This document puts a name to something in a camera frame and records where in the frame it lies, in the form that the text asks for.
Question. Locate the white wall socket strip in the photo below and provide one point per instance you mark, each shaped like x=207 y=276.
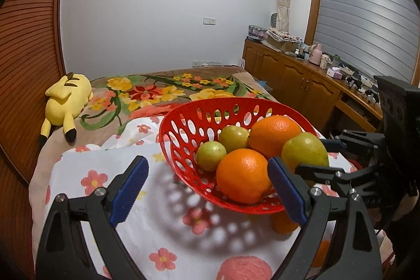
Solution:
x=206 y=63

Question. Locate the yellow plush toy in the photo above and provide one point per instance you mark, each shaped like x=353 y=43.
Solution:
x=67 y=96

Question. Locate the brown louvered wardrobe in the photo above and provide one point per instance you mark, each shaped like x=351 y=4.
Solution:
x=29 y=53

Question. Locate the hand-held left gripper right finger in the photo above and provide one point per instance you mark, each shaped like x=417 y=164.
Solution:
x=287 y=193

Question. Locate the round large orange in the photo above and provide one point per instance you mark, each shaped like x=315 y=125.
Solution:
x=244 y=176

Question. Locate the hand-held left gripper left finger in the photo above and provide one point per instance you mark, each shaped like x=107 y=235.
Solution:
x=128 y=194

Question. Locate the pink kettle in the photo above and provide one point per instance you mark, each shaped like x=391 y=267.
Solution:
x=315 y=54

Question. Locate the white flower-print sheet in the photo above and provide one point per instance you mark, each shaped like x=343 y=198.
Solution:
x=164 y=234

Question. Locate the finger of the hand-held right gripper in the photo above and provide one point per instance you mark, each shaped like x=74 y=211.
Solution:
x=356 y=139
x=328 y=175

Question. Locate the large yellow-green lemon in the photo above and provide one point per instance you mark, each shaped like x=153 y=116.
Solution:
x=302 y=149

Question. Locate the beige cup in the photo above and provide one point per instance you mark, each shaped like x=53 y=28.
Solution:
x=325 y=62

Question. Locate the small green citrus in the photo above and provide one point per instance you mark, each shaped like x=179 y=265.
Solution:
x=211 y=156
x=233 y=137

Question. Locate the white wall switch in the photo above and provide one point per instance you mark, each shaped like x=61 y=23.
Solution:
x=209 y=21

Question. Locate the small black device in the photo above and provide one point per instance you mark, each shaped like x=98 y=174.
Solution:
x=371 y=93
x=353 y=80

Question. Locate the pink tissue box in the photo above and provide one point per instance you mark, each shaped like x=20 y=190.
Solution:
x=334 y=72

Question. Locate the small round fan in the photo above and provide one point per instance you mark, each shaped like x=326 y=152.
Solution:
x=274 y=21

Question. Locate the green-capped bottle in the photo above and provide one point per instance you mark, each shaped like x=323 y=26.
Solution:
x=335 y=61

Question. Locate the small tangerine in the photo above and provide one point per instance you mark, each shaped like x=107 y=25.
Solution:
x=321 y=253
x=282 y=225

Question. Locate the oblong large orange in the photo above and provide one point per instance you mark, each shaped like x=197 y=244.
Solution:
x=274 y=135

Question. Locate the window with grey blind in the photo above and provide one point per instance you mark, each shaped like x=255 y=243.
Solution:
x=367 y=11

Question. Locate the wooden side cabinet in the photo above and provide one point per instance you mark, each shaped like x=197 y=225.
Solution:
x=288 y=76

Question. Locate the floral brown blanket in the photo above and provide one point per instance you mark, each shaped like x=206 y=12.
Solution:
x=147 y=93

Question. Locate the stack of storage boxes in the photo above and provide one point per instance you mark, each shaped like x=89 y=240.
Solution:
x=256 y=33

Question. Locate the red perforated plastic basket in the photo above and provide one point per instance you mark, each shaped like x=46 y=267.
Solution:
x=249 y=206

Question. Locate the cardboard box with cloth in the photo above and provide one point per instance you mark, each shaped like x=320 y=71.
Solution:
x=282 y=40

